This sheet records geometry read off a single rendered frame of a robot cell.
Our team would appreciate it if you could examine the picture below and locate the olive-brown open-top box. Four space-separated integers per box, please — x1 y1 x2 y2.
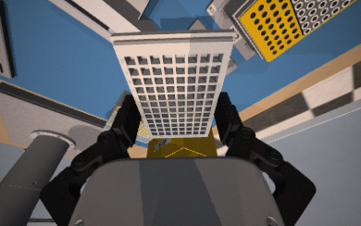
146 127 218 157

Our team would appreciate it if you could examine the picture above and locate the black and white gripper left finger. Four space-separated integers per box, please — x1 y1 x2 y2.
39 94 142 226

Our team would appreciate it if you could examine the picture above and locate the blue flat mat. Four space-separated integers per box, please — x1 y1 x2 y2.
0 0 361 120

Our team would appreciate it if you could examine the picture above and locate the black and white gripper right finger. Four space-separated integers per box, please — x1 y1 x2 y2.
214 92 317 226

